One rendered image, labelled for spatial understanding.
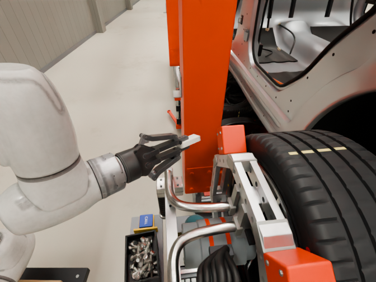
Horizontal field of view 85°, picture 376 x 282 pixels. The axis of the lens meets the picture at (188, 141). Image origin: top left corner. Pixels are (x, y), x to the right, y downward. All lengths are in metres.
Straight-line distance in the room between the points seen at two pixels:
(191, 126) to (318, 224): 0.58
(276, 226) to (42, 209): 0.43
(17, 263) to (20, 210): 0.78
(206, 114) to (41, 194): 0.61
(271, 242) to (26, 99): 0.46
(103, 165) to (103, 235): 1.34
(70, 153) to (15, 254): 0.84
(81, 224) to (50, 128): 1.55
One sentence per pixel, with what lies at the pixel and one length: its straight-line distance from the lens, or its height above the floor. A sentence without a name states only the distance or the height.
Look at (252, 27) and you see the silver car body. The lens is 1.68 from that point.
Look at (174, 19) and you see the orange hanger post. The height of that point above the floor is 1.04.
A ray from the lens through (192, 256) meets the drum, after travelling 0.66.
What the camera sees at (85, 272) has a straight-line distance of 1.37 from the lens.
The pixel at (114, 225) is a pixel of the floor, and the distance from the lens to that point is 1.79.
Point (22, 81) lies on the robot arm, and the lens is 0.36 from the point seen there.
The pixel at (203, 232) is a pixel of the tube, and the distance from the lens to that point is 0.56.
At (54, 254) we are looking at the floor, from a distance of 1.86.
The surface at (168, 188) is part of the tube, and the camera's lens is 0.62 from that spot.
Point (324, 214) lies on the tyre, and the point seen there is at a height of 1.16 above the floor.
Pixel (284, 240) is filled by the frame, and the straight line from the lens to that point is 0.47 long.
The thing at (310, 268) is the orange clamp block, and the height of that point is 1.16.
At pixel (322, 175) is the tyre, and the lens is 0.52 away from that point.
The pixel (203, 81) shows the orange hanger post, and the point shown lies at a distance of 0.77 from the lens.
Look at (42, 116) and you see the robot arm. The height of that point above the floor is 1.35.
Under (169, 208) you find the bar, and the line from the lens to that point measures 0.62.
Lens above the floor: 1.51
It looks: 41 degrees down
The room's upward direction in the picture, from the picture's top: straight up
